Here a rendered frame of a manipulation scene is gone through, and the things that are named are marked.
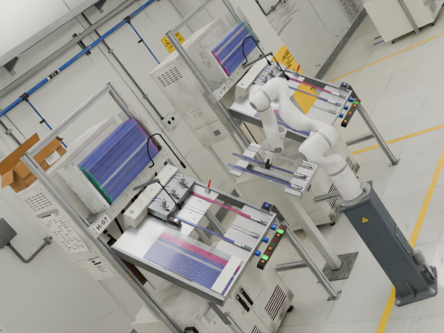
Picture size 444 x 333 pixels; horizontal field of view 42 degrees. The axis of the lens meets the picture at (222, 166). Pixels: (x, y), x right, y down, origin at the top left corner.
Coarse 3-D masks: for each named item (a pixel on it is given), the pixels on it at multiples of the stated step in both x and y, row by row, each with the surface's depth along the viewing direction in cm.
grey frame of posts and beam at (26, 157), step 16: (112, 96) 355; (128, 112) 358; (32, 160) 306; (160, 160) 362; (48, 176) 310; (144, 176) 350; (128, 192) 339; (64, 208) 315; (112, 208) 329; (80, 224) 317; (96, 240) 320; (112, 256) 325; (304, 256) 362; (128, 272) 330; (320, 272) 368; (144, 288) 334
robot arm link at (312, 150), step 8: (312, 136) 301; (320, 136) 299; (304, 144) 299; (312, 144) 297; (320, 144) 298; (328, 144) 299; (304, 152) 298; (312, 152) 297; (320, 152) 298; (304, 160) 302; (312, 160) 298; (320, 160) 298; (328, 160) 301; (336, 160) 302; (344, 160) 306; (328, 168) 304; (336, 168) 303; (344, 168) 304
